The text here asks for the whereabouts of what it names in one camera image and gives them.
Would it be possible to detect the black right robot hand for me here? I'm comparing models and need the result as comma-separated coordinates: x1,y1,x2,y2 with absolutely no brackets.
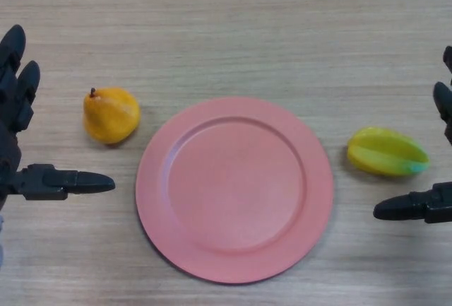
373,45,452,225

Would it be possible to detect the orange yellow pear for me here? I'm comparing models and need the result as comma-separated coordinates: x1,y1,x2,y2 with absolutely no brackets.
82,87,141,145

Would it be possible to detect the yellow green starfruit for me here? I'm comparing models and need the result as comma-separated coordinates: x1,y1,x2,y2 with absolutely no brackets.
346,126,431,178

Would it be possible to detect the pink round plate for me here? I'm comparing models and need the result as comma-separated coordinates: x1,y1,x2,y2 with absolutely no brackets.
135,96,335,285

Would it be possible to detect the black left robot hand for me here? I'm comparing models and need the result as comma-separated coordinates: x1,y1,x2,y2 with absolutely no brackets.
0,24,116,212

